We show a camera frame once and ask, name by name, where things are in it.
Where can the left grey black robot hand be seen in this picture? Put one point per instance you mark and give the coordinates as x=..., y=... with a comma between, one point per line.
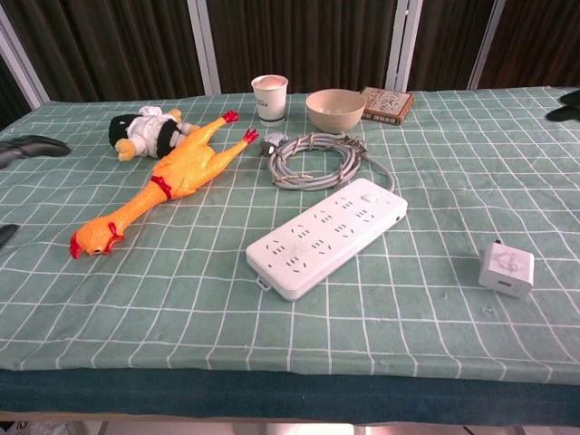
x=36, y=146

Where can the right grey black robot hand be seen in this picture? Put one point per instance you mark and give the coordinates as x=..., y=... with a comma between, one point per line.
x=568, y=109

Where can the white plug adapter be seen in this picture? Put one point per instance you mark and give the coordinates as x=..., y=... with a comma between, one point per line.
x=505, y=269

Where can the white power strip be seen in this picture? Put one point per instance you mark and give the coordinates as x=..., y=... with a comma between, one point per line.
x=317, y=244

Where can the dark brown curtain panel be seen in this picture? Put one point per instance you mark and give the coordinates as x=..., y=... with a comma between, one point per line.
x=539, y=41
x=113, y=45
x=9, y=99
x=303, y=41
x=444, y=41

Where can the black white plush toy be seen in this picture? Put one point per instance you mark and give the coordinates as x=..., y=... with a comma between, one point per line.
x=145, y=129

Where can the yellow rubber chicken toy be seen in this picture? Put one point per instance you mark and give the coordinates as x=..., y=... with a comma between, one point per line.
x=190, y=163

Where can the brown playing card box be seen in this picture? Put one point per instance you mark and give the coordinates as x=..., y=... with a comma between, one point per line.
x=385, y=106

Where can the beige bowl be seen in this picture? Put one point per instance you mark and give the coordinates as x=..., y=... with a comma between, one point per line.
x=335, y=115

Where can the white paper cup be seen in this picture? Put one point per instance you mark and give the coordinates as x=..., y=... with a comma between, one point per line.
x=269, y=104

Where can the green checked tablecloth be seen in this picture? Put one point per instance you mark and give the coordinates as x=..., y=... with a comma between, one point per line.
x=362, y=335

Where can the dark teal under cloth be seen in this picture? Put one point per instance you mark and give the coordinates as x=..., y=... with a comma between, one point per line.
x=272, y=394

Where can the white metal frame post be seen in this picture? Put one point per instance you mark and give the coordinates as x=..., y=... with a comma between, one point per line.
x=403, y=45
x=487, y=45
x=22, y=68
x=204, y=50

